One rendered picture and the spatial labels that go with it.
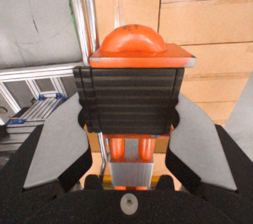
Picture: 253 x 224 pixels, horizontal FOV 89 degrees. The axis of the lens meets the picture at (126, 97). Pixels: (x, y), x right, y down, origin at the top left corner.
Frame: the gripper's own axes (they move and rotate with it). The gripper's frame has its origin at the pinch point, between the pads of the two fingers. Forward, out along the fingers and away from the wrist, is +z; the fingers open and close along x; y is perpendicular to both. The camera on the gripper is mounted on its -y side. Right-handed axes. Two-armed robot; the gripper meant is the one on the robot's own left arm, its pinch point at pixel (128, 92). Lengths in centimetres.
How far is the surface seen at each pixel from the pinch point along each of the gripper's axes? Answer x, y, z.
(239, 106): 139, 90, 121
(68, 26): -53, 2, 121
